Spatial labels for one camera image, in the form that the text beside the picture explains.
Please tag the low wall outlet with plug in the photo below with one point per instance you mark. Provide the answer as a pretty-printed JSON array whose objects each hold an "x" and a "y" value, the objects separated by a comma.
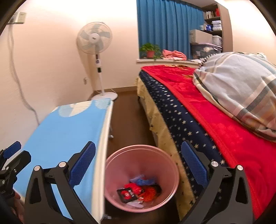
[{"x": 85, "y": 81}]

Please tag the pink folded clothes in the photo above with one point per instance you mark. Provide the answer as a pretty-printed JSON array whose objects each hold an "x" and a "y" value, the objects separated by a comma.
[{"x": 173, "y": 55}]

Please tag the plaid grey pillow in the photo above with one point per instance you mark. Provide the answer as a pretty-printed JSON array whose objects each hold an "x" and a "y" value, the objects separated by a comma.
[{"x": 237, "y": 84}]

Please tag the black red snack packet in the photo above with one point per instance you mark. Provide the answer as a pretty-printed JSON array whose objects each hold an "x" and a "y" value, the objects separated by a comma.
[{"x": 126, "y": 194}]

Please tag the white plastic container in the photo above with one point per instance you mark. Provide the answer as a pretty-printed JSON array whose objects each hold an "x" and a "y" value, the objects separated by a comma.
[{"x": 217, "y": 40}]

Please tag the pink plastic trash bin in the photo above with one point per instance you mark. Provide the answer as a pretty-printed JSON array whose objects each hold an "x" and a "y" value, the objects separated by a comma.
[{"x": 142, "y": 159}]

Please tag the orange red mesh net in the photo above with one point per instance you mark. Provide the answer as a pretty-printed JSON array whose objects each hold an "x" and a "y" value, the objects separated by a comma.
[{"x": 148, "y": 191}]

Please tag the yellow bed sheet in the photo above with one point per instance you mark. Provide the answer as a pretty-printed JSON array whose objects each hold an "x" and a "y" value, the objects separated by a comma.
[{"x": 159, "y": 129}]

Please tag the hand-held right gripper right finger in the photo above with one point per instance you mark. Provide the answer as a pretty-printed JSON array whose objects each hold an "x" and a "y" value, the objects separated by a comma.
[{"x": 194, "y": 163}]

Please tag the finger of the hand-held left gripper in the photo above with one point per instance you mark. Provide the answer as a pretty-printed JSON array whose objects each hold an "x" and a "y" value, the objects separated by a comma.
[
  {"x": 21, "y": 158},
  {"x": 13, "y": 149}
]

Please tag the navy star print blanket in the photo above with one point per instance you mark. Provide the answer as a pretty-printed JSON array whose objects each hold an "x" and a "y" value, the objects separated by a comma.
[{"x": 172, "y": 114}]

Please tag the blue covered table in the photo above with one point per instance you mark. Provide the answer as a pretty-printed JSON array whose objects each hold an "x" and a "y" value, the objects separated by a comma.
[{"x": 60, "y": 133}]

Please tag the row of books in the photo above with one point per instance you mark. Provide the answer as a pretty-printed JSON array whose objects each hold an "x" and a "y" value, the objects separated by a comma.
[{"x": 209, "y": 14}]

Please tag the person's left hand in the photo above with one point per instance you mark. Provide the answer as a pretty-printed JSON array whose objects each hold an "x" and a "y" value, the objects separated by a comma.
[{"x": 18, "y": 210}]

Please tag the dark plastic storage bin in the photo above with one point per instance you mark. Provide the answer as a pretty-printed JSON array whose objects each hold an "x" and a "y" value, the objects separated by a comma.
[{"x": 204, "y": 51}]

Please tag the white windowsill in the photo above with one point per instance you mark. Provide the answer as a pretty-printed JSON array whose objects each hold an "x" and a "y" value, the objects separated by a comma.
[{"x": 163, "y": 62}]

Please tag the potted green plant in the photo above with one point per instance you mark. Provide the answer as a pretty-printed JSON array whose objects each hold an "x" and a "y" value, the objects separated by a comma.
[{"x": 149, "y": 50}]

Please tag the blue tissue pack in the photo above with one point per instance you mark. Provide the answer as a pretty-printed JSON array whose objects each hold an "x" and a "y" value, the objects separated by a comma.
[{"x": 208, "y": 27}]

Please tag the white wall socket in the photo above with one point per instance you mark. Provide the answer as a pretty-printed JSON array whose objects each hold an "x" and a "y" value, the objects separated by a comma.
[{"x": 18, "y": 18}]

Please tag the folded white towels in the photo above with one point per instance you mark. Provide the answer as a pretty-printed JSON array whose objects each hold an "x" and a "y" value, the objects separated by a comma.
[{"x": 216, "y": 25}]

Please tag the white standing fan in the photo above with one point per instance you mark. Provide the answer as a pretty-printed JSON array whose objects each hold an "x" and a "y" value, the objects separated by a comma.
[{"x": 94, "y": 37}]

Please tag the cardboard box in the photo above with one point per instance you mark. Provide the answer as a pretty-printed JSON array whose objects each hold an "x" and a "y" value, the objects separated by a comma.
[{"x": 200, "y": 37}]

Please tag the blue wrapper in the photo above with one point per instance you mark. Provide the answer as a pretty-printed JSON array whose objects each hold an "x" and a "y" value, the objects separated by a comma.
[{"x": 146, "y": 181}]

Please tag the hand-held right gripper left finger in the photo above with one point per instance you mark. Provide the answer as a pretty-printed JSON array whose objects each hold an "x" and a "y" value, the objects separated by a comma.
[{"x": 83, "y": 165}]

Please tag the wooden wall shelf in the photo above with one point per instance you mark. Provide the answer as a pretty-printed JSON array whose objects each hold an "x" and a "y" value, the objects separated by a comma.
[{"x": 226, "y": 28}]

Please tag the blue curtain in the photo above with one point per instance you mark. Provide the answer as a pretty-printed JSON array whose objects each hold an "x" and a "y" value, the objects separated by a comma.
[{"x": 168, "y": 25}]

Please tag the bed with red blanket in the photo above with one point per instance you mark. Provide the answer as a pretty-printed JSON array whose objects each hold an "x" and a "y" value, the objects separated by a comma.
[{"x": 228, "y": 137}]

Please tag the black white striped cloth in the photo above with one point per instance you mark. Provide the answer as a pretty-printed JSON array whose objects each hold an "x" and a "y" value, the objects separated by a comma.
[{"x": 204, "y": 60}]

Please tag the red wrapper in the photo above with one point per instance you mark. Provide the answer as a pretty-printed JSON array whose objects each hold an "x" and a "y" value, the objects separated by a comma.
[{"x": 132, "y": 186}]

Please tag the crumpled white paper sheet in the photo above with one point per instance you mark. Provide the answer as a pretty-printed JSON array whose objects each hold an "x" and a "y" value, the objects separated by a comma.
[{"x": 135, "y": 204}]

